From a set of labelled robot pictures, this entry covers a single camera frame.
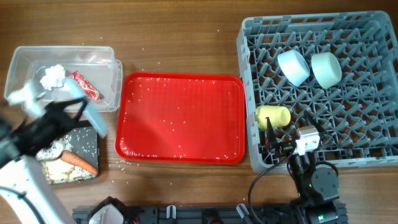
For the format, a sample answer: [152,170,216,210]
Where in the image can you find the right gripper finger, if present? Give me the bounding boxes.
[266,117,277,149]
[303,110,325,134]

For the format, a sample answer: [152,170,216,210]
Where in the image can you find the red serving tray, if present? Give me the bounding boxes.
[114,72,246,165]

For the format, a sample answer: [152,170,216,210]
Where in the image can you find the clear plastic bin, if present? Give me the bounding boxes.
[4,46,123,112]

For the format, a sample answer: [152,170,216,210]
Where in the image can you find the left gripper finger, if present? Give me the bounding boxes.
[73,99,88,124]
[45,97,87,111]

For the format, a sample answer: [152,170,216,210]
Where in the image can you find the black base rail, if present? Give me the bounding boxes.
[72,197,349,224]

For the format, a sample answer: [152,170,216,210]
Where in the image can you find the light blue bowl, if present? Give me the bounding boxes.
[277,50,310,86]

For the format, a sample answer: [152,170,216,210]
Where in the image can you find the light blue plate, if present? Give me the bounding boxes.
[63,78,108,138]

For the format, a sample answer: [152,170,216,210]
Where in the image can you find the black cable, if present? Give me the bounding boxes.
[0,185,47,224]
[248,146,296,224]

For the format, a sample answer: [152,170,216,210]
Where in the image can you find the red snack wrapper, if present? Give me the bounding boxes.
[68,71,102,100]

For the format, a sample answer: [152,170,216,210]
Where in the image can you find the black tray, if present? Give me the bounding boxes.
[63,124,99,172]

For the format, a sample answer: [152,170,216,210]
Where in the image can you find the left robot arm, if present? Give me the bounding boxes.
[1,97,88,223]

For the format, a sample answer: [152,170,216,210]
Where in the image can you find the left black cable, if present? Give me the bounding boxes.
[0,185,47,224]

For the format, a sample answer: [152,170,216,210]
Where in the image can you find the orange carrot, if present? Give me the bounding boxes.
[60,151,98,175]

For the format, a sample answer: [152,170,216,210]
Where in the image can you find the right black cable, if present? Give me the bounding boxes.
[248,146,296,224]

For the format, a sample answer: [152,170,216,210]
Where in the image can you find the grey dishwasher rack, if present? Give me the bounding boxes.
[236,11,397,173]

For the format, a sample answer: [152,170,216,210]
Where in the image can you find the yellow cup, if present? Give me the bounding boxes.
[255,105,291,130]

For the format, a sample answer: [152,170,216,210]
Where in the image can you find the white tissue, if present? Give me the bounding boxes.
[40,64,66,90]

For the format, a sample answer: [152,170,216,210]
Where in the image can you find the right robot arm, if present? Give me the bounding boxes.
[266,111,340,223]

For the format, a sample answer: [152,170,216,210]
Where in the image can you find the food scraps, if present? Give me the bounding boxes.
[35,135,98,184]

